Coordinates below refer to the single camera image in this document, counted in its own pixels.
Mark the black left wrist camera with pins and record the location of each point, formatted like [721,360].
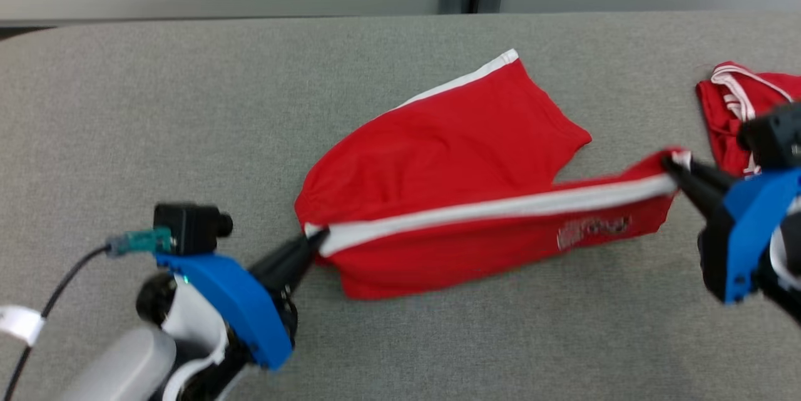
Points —
[188,226]

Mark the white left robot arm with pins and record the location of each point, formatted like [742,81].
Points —
[125,363]

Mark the red jersey with white sleeves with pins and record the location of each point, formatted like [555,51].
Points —
[726,119]

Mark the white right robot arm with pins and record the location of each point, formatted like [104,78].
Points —
[782,263]

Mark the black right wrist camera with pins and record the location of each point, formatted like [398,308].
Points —
[773,135]

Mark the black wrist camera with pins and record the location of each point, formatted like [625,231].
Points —
[773,135]
[188,226]

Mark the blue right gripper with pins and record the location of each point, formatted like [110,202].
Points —
[744,232]

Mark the red shorts with white stripes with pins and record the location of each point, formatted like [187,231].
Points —
[450,157]

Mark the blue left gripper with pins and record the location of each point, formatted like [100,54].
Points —
[244,307]

